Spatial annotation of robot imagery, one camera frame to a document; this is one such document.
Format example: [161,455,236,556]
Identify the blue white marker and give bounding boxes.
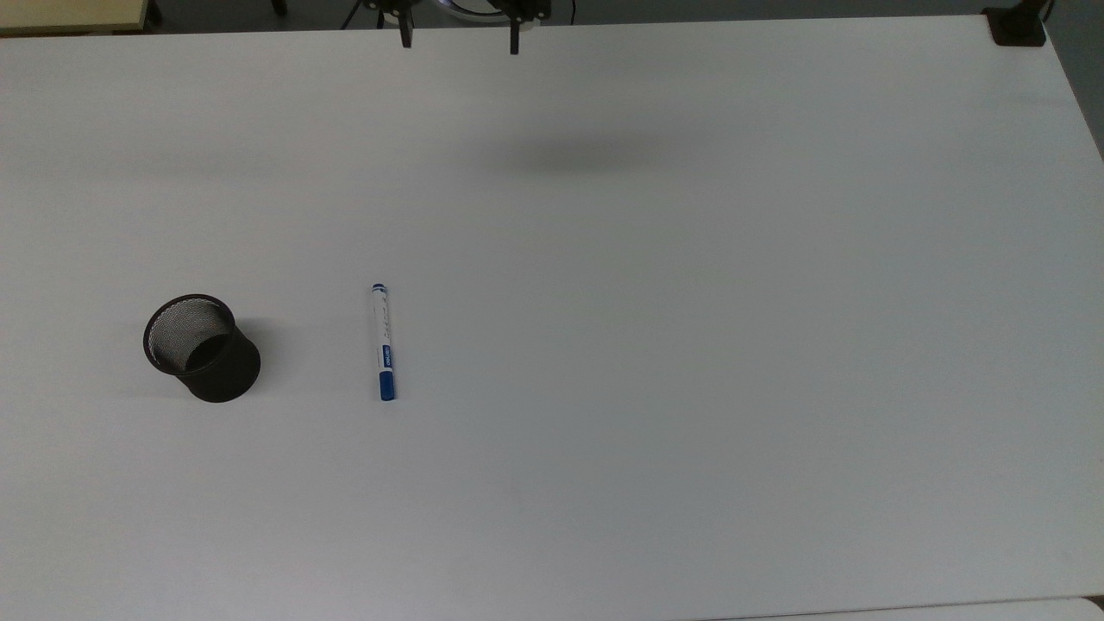
[371,283,398,402]

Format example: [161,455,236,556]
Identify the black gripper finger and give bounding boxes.
[500,0,552,56]
[362,0,420,49]

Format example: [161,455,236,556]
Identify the black table clamp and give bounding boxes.
[983,0,1050,47]

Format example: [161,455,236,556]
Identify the black mesh pen cup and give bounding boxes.
[142,293,262,404]

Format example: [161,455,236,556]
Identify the robot base with blue ring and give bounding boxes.
[434,0,510,22]

